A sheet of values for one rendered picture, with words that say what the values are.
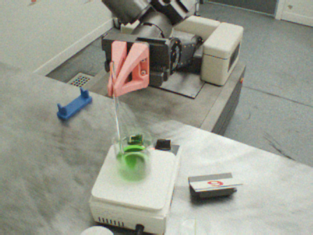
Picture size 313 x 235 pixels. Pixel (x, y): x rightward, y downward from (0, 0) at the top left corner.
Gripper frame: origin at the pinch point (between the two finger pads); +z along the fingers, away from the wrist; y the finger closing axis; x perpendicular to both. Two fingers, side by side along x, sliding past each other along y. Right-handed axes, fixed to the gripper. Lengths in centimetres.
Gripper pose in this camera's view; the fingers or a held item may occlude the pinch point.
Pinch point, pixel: (114, 88)
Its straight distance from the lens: 40.1
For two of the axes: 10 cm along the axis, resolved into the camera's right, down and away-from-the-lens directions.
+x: 0.1, 7.6, 6.5
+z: -2.8, 6.3, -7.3
